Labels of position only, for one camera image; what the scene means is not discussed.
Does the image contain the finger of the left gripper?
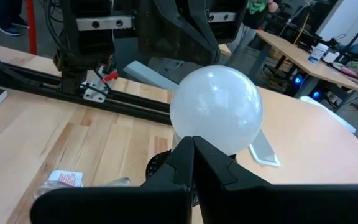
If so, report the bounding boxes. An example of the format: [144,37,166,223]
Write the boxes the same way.
[194,0,222,65]
[137,0,219,65]

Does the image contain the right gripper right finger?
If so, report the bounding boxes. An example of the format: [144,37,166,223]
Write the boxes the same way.
[193,136,358,224]

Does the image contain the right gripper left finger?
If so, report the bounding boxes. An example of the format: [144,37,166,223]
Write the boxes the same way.
[29,136,196,224]

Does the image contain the white round lightbulb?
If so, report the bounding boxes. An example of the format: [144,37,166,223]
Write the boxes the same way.
[169,64,264,156]

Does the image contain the grey flat bar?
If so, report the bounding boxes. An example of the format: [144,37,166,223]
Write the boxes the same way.
[122,60,180,93]

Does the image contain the clear plastic wrapper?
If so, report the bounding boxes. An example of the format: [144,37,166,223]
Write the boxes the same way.
[32,169,132,200]

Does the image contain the light wooden desk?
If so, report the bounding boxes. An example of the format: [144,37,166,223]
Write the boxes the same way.
[255,29,358,95]
[236,86,358,186]

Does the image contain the white smartphone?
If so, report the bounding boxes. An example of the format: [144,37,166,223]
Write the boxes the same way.
[248,129,282,168]

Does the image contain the red pole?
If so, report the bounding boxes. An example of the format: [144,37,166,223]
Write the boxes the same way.
[25,0,39,56]

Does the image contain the white plastic container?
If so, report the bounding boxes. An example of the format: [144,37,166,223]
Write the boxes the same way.
[307,42,329,65]

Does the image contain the black computer blue lights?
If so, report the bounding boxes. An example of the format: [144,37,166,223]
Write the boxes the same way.
[286,73,323,100]

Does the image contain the silver bracket red clamp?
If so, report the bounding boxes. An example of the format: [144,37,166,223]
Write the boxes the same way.
[81,63,120,104]

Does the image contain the black aluminium frame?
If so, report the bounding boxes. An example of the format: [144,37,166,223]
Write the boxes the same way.
[0,45,172,126]

